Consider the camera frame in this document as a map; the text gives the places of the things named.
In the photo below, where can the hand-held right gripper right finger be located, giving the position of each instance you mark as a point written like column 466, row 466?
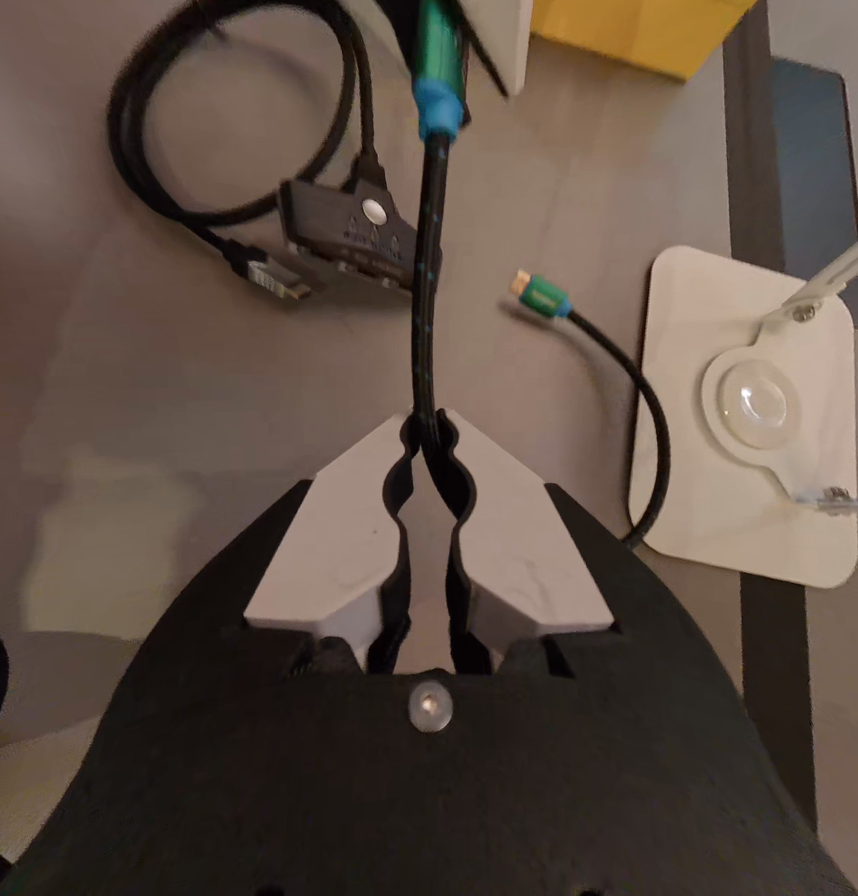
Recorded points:
column 527, row 560

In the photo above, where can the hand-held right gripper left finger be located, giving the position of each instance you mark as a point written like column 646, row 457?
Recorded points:
column 317, row 553

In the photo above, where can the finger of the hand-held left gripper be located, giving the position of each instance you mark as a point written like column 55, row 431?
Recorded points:
column 364, row 5
column 506, row 42

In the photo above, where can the yellow plastic storage bin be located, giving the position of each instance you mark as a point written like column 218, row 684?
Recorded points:
column 646, row 35

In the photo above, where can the black hdmi switch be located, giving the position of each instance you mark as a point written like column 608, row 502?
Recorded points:
column 345, row 224

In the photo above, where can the black HDMI switch box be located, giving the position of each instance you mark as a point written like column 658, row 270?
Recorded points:
column 121, row 140

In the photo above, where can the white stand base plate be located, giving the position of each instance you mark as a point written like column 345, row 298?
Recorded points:
column 681, row 490

